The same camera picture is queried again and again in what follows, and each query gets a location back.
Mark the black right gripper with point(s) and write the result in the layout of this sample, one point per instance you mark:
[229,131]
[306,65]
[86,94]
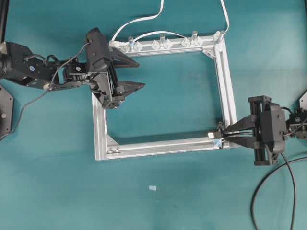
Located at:
[268,125]

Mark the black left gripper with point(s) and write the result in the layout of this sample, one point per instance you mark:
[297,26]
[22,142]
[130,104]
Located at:
[101,62]

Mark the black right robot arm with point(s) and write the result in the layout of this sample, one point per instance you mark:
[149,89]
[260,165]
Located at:
[296,126]

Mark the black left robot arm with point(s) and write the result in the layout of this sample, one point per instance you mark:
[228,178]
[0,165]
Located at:
[19,65]

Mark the black zip tie loop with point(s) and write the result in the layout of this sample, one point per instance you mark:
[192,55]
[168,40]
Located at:
[220,128]

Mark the blue tape piece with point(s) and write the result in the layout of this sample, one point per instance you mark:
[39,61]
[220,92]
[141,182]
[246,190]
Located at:
[218,142]

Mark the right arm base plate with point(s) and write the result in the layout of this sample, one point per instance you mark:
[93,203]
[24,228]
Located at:
[303,102]

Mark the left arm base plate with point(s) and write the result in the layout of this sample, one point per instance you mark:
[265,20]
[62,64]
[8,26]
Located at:
[6,110]

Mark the black vertical rail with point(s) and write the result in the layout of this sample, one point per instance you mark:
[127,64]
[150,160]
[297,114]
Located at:
[4,7]

